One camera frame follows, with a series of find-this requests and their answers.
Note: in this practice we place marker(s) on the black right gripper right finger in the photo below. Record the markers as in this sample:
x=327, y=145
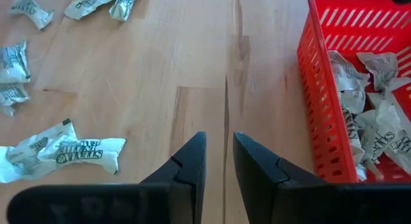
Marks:
x=269, y=198

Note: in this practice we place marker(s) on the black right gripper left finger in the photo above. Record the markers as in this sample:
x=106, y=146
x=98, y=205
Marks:
x=183, y=192

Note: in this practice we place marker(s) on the white sweetener packet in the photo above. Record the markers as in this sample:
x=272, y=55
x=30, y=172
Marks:
x=353, y=134
x=123, y=5
x=11, y=94
x=32, y=12
x=14, y=65
x=385, y=127
x=380, y=68
x=348, y=79
x=86, y=4
x=22, y=163
x=86, y=151

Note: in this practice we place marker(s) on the red slotted plastic basket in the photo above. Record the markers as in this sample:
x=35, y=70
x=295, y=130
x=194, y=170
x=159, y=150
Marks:
x=353, y=1

